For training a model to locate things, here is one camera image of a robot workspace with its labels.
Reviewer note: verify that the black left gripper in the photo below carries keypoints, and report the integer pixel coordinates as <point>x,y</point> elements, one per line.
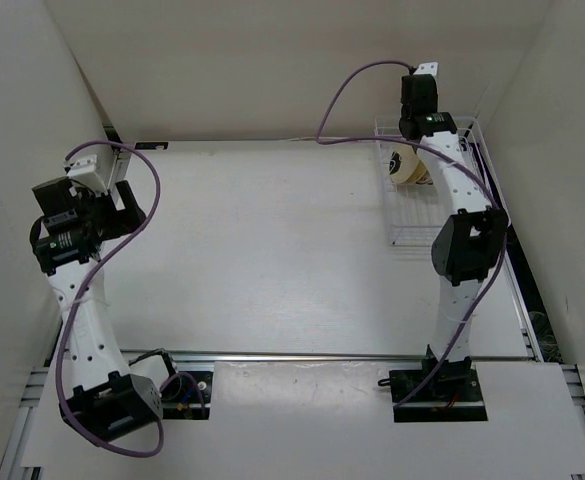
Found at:
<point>122,220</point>

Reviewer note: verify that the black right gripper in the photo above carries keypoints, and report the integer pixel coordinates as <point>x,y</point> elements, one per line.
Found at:
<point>436,99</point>

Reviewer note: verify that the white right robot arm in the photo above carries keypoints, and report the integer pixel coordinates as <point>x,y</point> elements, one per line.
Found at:
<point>469,245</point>

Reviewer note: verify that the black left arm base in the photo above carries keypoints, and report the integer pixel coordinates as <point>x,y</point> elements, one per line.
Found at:
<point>188,397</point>

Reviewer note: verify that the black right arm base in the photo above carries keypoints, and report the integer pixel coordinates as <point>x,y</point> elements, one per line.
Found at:
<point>452,395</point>

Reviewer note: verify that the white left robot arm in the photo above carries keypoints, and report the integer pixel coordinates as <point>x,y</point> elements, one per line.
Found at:
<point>107,395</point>

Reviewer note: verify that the cream plate with dark print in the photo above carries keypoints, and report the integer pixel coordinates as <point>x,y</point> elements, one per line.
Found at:
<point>403,163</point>

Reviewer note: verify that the cream plate with orange pattern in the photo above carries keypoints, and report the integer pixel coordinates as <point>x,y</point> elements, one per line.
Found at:
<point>421,177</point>

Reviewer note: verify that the black label sticker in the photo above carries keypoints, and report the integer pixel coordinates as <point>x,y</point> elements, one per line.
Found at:
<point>152,145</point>

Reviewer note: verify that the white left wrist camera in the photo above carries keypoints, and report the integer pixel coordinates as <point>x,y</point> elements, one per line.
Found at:
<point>89,171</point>

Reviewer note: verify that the white wire dish rack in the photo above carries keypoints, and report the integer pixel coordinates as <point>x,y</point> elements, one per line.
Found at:
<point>412,212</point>

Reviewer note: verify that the aluminium frame rail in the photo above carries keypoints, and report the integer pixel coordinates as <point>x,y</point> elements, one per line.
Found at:
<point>184,356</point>

